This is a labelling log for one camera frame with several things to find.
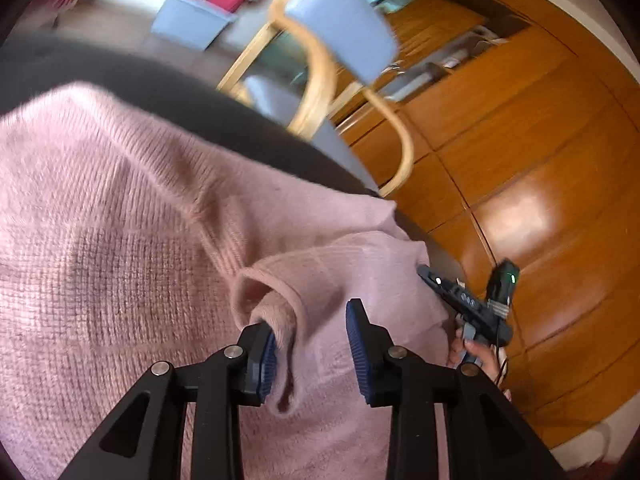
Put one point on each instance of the wooden armchair with grey cushions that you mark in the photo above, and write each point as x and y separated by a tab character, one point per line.
340	25

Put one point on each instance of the person's right hand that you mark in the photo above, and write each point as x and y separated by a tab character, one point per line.
487	360

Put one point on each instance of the wooden wardrobe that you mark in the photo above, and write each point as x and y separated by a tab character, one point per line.
550	160

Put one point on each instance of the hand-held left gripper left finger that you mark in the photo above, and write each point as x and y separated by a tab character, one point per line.
267	365

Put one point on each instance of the pink knitted sweater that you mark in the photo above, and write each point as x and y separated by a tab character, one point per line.
125	235

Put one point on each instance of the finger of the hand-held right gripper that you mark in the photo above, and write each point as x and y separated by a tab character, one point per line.
440	285

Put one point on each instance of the grey plastic storage box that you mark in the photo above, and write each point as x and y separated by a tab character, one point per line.
185	20

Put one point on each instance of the wooden door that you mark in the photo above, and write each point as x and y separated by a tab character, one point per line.
430	15

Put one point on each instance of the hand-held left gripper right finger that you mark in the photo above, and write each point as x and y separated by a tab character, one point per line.
357	355

